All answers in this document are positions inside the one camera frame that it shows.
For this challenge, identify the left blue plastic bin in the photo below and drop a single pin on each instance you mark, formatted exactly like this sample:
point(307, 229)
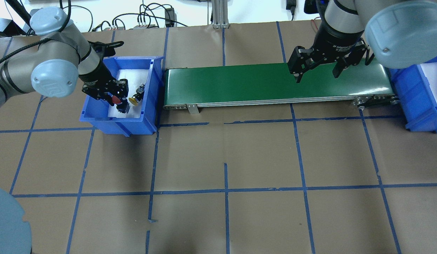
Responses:
point(95, 112)

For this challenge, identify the aluminium frame post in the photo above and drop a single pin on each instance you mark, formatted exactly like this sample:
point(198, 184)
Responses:
point(220, 14)

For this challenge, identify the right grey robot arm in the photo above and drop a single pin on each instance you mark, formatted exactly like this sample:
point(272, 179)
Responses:
point(398, 33)

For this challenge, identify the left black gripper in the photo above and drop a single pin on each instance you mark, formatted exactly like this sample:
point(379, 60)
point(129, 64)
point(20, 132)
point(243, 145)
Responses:
point(95, 77)

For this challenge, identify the right blue plastic bin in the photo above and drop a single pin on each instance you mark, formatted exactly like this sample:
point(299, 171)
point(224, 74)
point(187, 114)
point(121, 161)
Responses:
point(417, 100)

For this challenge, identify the blue plastic bin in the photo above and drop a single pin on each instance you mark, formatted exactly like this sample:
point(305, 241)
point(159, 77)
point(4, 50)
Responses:
point(95, 112)
point(417, 100)

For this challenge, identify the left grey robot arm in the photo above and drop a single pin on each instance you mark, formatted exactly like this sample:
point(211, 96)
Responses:
point(53, 65)

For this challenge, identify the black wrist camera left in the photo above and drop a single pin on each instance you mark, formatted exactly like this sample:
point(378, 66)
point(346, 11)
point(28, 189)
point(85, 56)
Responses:
point(105, 49)

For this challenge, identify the white foam pad right bin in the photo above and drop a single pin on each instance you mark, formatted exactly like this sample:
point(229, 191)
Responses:
point(430, 72)

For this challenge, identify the white foam pad bin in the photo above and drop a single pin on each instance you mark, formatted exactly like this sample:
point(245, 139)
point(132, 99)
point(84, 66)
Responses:
point(135, 77)
point(430, 72)

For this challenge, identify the yellow push button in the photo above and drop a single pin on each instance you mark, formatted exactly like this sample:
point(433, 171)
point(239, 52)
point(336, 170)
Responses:
point(138, 95)

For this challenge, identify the red mushroom push button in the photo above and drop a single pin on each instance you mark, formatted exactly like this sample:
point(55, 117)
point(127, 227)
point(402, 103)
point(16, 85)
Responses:
point(116, 100)

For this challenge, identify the green conveyor belt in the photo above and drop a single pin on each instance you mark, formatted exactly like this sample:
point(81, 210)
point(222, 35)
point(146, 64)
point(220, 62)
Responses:
point(194, 88)

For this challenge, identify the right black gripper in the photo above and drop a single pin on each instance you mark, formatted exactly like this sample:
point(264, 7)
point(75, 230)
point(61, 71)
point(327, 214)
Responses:
point(334, 40)

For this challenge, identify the white foam pad left bin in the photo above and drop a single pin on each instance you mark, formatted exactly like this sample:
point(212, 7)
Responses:
point(135, 77)

